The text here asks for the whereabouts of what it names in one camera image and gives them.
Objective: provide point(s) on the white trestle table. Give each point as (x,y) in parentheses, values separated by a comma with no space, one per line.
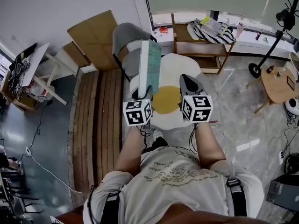
(38,59)

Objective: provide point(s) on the black metal chair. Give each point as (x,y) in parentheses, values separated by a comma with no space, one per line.
(14,190)

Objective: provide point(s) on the clear plastic jug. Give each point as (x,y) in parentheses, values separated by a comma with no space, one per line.
(42,91)

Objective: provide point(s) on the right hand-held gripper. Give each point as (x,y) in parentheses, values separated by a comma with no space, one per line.
(197,108)

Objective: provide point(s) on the person's left forearm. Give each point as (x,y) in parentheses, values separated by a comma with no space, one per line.
(130,148)

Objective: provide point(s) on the white printed t-shirt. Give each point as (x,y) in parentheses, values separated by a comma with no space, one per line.
(177,183)

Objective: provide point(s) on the black helmet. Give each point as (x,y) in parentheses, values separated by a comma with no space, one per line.
(293,164)

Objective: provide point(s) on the black white zigzag cushion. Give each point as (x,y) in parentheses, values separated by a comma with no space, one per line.
(210,37)

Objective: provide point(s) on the black coat stand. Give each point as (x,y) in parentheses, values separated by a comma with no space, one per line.
(271,48)

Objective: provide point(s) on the wooden crate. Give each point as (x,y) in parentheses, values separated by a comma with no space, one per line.
(14,99)

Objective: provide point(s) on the small cardboard box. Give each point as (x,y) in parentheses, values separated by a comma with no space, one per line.
(74,53)

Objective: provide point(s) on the orange snack packet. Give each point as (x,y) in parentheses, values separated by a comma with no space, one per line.
(163,30)

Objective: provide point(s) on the white round device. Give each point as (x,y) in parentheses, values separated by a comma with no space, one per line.
(293,106)

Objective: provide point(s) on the person's right forearm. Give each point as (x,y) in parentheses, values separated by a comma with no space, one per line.
(209,143)

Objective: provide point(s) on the white shoe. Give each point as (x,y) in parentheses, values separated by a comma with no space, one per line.
(158,134)

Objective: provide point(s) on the wooden shelf unit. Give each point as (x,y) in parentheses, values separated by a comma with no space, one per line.
(201,49)

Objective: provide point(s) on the large cardboard sheet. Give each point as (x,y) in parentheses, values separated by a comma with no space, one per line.
(93,36)

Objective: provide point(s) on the white printed booklet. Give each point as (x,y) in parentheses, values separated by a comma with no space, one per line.
(215,26)

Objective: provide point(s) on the white power strip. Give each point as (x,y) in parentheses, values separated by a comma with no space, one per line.
(28,151)
(281,157)

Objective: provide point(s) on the dark grey box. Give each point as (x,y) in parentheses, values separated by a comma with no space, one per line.
(285,192)

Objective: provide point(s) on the grey chair seat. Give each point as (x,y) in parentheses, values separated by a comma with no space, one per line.
(127,38)

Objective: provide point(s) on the small red cap bottle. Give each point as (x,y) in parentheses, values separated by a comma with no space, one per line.
(270,69)

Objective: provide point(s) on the pink bottle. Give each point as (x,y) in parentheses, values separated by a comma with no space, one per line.
(239,30)

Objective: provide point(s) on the yellow green packet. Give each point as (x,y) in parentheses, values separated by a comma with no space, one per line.
(205,20)

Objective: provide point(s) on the round wooden side table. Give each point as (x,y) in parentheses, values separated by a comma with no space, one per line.
(278,87)

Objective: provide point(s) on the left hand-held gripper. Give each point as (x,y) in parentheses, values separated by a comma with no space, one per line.
(136,112)

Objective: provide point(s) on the black square frame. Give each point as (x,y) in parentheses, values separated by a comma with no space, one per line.
(288,81)

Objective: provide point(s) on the teal cover book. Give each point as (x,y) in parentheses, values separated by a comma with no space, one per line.
(149,66)

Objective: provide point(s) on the dark drink bottle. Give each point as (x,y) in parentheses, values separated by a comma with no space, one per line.
(258,35)

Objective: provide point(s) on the black shorts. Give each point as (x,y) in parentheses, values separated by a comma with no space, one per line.
(158,144)

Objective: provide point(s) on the small green bottle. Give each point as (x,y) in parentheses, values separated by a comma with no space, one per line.
(278,74)

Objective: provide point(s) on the wooden slat platform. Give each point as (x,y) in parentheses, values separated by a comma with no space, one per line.
(98,125)

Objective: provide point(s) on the egg-shaped white yellow rug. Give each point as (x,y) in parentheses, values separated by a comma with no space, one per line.
(172,69)

